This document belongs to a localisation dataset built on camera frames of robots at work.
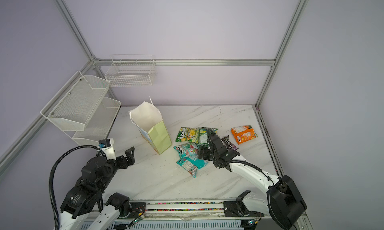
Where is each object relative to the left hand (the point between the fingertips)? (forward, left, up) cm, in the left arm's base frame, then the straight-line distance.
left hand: (123, 150), depth 68 cm
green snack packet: (+22, -39, -20) cm, 49 cm away
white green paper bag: (+28, -4, -16) cm, 32 cm away
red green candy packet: (+10, -30, -18) cm, 36 cm away
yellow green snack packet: (+23, -29, -20) cm, 41 cm away
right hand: (+7, -37, -14) cm, 40 cm away
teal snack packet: (+2, -31, -19) cm, 37 cm away
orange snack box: (+24, -66, -20) cm, 74 cm away
